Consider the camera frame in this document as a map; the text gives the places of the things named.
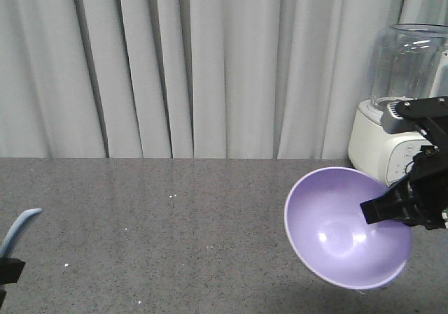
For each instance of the light blue plastic spoon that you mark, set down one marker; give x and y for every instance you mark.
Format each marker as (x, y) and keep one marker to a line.
(17, 229)

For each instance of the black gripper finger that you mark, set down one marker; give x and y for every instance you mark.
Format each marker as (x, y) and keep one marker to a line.
(11, 270)

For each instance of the grey pleated curtain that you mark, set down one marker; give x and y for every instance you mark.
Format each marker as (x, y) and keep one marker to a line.
(274, 79)

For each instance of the white blender with glass jar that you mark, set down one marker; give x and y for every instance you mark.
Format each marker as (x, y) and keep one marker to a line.
(408, 62)

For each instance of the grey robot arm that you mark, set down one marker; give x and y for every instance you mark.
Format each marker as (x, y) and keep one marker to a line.
(393, 120)

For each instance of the purple plastic bowl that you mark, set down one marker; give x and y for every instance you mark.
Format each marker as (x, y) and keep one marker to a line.
(328, 232)

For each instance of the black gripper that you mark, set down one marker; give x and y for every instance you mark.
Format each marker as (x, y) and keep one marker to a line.
(420, 198)

